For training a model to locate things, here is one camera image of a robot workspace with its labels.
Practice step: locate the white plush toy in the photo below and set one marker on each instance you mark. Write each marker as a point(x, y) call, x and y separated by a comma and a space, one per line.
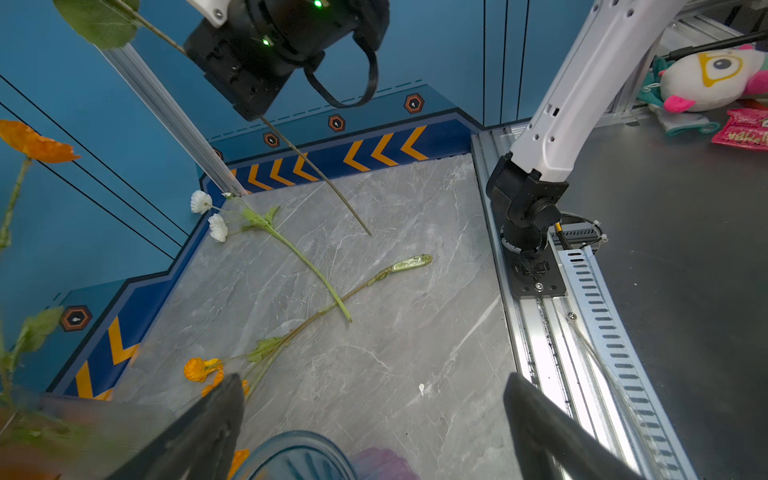
point(680, 92)

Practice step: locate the right aluminium corner post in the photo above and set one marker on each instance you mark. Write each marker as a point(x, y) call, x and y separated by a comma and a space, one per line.
point(147, 86)

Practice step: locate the orange gerbera flower stem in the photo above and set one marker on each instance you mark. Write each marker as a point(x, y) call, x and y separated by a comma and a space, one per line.
point(180, 66)

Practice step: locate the purple ribbed glass vase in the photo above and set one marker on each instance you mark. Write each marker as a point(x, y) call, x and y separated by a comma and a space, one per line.
point(307, 455)

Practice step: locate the orange poppy flower stem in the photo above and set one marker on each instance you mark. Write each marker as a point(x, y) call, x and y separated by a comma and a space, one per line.
point(35, 148)

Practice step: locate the clear ribbed glass vase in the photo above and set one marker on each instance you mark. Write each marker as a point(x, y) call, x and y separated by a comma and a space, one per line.
point(46, 436)

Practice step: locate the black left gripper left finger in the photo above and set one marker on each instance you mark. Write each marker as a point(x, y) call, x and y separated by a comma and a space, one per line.
point(199, 445)

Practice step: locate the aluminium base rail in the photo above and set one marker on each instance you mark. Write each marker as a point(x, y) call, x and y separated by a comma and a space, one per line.
point(570, 343)

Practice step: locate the pink snack packet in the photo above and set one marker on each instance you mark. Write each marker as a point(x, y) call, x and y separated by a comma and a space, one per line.
point(746, 128)

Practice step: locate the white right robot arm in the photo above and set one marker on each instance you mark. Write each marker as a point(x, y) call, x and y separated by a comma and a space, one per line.
point(324, 69)

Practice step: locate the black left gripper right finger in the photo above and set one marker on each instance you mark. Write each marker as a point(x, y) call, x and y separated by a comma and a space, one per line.
point(546, 438)

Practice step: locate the orange cosmos flower stem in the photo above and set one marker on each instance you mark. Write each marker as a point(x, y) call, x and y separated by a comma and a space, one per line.
point(266, 351)

